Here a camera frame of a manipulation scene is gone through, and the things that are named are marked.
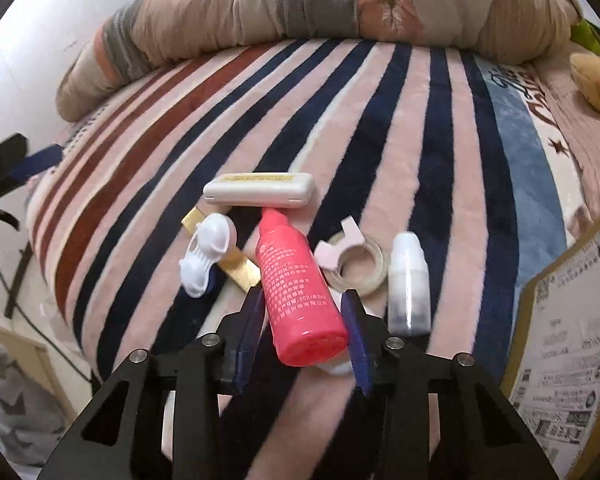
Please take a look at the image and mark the clear tape roll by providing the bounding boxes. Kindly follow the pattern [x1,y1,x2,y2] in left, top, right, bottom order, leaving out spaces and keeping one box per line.
[323,235,389,298]

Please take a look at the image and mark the green plush toy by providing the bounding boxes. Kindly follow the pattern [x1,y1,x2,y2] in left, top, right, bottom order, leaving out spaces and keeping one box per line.
[571,20,600,57]

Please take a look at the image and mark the pink red bottle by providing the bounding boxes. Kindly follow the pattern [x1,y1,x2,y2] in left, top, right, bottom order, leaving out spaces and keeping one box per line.
[257,208,349,367]

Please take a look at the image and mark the rolled striped duvet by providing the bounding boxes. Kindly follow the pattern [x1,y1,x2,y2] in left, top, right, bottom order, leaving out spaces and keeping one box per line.
[56,0,583,122]

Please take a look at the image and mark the striped fleece blanket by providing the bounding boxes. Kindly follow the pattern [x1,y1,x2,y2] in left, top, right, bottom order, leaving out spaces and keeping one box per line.
[24,37,586,480]

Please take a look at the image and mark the white spray bottle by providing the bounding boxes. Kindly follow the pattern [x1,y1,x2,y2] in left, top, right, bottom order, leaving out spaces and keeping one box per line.
[388,232,431,337]

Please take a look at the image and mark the pink tape dispenser clip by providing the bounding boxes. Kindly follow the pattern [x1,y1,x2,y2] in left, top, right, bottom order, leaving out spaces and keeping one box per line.
[314,216,365,272]

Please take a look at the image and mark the cream rectangular case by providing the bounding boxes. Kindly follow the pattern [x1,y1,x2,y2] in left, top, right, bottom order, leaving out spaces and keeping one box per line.
[202,172,315,209]

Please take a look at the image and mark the pink ribbed pillow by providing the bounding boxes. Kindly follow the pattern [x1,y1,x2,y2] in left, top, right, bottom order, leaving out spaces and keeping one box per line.
[532,44,600,218]

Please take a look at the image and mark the cardboard box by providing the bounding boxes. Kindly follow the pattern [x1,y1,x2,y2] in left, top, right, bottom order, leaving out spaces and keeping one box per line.
[501,217,600,479]

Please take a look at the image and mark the tan plush toy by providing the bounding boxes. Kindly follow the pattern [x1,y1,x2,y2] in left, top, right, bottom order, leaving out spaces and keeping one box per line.
[569,53,600,113]

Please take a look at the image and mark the gold rectangular bar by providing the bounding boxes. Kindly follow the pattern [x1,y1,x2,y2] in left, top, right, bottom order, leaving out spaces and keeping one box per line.
[181,208,261,292]

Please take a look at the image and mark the white contact lens case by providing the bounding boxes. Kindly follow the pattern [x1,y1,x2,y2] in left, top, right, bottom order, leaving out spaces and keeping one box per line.
[178,210,237,298]

